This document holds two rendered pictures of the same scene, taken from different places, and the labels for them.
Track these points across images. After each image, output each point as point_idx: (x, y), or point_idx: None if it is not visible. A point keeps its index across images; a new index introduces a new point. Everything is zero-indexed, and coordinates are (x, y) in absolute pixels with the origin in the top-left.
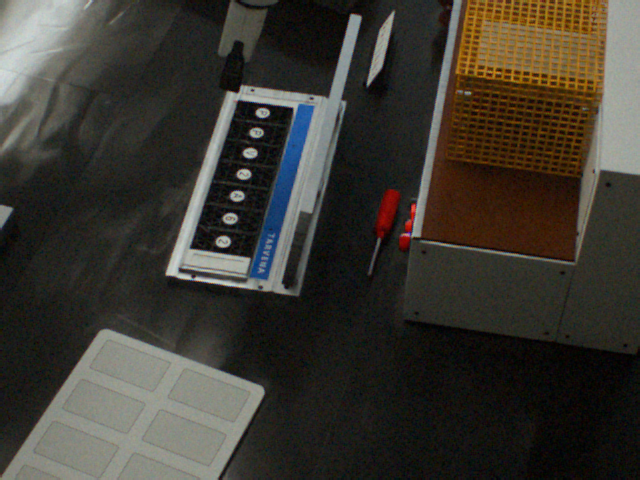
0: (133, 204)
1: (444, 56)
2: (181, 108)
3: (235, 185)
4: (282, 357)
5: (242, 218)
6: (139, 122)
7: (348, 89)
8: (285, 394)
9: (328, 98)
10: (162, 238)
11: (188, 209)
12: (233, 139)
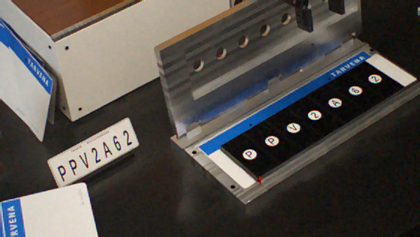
0: (413, 161)
1: (133, 1)
2: (301, 224)
3: (328, 110)
4: (389, 22)
5: (346, 87)
6: (351, 232)
7: (148, 160)
8: (405, 6)
9: (172, 162)
10: (410, 125)
11: (378, 118)
12: (295, 145)
